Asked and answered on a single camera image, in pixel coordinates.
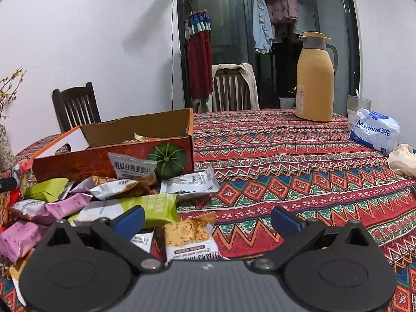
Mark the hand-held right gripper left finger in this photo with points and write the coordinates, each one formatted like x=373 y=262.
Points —
x=130 y=221

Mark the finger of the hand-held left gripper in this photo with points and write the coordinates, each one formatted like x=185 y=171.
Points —
x=6 y=184

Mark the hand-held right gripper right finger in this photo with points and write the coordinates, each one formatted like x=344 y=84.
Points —
x=286 y=222

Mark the green and white snack packet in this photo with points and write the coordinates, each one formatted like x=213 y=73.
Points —
x=159 y=209

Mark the white cracker print snack packet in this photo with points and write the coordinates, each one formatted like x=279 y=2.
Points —
x=188 y=234

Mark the pile of colourful snack packets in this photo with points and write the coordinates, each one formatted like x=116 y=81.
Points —
x=61 y=208

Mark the white label-side snack packet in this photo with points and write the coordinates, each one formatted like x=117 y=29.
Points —
x=191 y=182

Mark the orange pumpkin print cardboard box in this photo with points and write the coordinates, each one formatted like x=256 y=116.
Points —
x=81 y=165

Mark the heap of assorted snack packets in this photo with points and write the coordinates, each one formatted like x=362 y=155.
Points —
x=140 y=136

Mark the speckled vase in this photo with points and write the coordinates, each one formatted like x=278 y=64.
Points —
x=5 y=149

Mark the yellow flower branches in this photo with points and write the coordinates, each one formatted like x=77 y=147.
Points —
x=14 y=78

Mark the grey planter pot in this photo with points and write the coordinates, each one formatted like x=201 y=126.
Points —
x=287 y=103

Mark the dark wooden chair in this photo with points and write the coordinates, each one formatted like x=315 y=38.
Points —
x=87 y=92

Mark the white and blue tissue pack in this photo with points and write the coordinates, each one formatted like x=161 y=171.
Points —
x=373 y=130

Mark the cream crumpled plastic bag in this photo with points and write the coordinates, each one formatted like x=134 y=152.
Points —
x=401 y=162

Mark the clear glass cup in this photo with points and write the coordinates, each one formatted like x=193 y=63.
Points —
x=354 y=104

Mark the yellow thermos jug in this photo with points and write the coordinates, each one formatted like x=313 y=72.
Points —
x=313 y=81

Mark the wooden chair with cloth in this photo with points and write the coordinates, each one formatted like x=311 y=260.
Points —
x=250 y=81

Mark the brown slatted wooden chair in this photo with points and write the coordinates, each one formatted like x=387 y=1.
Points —
x=229 y=87

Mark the light blue hanging shirt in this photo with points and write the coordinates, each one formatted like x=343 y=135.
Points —
x=261 y=22

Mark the dark framed sliding glass door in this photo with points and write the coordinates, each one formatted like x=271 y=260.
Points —
x=227 y=22

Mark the pink hanging garment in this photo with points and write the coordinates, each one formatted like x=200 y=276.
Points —
x=286 y=6

